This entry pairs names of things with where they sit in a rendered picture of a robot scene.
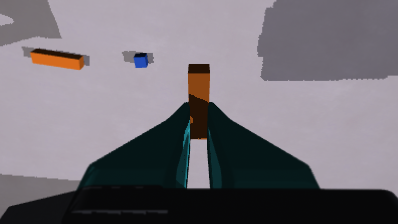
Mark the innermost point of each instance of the blue cube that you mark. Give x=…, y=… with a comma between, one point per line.
x=141, y=60

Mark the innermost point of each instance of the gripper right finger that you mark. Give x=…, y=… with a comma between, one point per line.
x=249, y=161

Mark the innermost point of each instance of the orange rod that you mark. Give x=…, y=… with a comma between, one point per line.
x=198, y=95
x=57, y=59

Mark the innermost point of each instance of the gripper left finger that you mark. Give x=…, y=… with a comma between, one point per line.
x=149, y=159

